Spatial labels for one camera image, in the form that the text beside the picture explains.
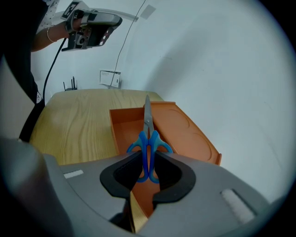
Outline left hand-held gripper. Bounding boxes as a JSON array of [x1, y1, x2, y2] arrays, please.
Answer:
[[60, 0, 123, 52]]

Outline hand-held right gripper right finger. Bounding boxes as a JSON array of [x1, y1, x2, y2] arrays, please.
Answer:
[[142, 151, 271, 233]]

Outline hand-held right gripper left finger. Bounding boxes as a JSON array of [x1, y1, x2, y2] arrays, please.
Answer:
[[43, 150, 144, 221]]

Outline orange wooden drawer box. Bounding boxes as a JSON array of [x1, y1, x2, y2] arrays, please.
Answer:
[[109, 101, 222, 218]]

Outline blue-handled scissors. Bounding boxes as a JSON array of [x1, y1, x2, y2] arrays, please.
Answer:
[[126, 94, 173, 184]]

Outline person's left forearm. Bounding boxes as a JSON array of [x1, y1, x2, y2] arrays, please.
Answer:
[[31, 24, 70, 53]]

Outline person's left hand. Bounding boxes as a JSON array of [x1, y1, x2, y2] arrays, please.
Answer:
[[65, 18, 90, 36]]

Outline black router with antennas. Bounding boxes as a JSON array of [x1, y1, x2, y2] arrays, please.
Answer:
[[62, 76, 78, 92]]

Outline person's torso in black top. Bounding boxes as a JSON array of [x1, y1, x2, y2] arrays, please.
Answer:
[[3, 0, 61, 143]]

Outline thin grey wall cable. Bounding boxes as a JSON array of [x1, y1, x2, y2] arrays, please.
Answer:
[[110, 0, 147, 87]]

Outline thin gold bracelet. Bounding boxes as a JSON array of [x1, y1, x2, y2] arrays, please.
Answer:
[[46, 25, 58, 43]]

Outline grey wall tape patch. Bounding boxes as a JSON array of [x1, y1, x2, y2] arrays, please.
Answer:
[[140, 4, 157, 20]]

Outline white wall socket box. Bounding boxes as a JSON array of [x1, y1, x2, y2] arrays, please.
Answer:
[[99, 69, 122, 89]]

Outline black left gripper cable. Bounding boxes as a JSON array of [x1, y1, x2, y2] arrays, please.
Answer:
[[43, 38, 68, 100]]

